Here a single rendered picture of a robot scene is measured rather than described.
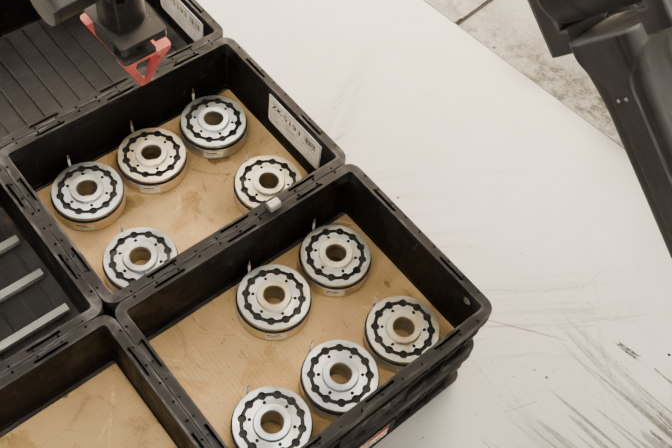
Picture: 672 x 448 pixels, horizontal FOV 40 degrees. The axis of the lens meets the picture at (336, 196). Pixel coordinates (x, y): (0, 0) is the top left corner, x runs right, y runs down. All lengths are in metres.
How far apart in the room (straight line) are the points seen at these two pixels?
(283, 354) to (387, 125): 0.56
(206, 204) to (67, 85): 0.32
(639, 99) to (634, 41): 0.04
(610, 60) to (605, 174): 1.06
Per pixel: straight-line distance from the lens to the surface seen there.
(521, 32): 2.91
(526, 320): 1.49
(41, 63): 1.58
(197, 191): 1.39
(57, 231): 1.25
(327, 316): 1.28
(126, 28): 1.14
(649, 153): 0.66
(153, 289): 1.19
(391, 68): 1.74
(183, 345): 1.26
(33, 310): 1.32
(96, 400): 1.24
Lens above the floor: 1.97
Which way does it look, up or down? 55 degrees down
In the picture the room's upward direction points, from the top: 9 degrees clockwise
